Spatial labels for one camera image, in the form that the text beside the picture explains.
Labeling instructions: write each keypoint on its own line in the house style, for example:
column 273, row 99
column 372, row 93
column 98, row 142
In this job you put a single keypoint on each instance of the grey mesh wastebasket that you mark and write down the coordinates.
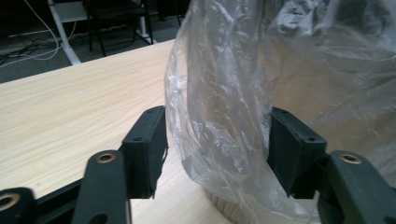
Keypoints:
column 229, row 213

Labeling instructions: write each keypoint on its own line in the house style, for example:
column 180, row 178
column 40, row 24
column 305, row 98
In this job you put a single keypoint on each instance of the black folding chair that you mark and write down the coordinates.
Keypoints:
column 118, row 12

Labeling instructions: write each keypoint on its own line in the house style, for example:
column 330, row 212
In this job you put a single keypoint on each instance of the clear plastic bag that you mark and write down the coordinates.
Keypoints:
column 224, row 93

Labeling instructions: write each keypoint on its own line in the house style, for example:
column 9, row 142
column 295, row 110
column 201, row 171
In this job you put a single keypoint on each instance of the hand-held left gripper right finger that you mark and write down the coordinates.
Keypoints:
column 295, row 152

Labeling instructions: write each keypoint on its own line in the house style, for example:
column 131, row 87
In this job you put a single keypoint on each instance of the white desk frame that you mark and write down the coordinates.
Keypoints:
column 63, row 40

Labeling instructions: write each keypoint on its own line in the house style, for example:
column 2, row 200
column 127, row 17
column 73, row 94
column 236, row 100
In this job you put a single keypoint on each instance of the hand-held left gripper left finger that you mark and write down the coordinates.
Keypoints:
column 144, row 155

